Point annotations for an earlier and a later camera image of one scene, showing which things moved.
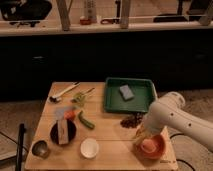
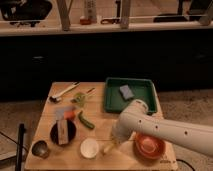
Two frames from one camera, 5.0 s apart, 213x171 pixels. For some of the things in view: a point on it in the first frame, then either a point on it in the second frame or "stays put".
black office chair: (31, 12) stays put
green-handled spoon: (56, 98) stays put
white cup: (89, 148) stays put
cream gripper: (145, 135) to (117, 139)
